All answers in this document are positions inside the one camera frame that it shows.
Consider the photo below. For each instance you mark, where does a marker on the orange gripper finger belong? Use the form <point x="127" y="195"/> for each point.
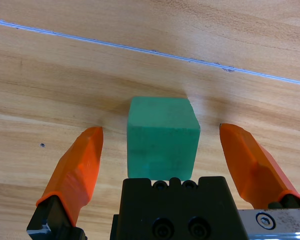
<point x="75" y="175"/>
<point x="252" y="170"/>

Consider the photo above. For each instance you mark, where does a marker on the green cube block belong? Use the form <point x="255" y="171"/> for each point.
<point x="162" y="140"/>

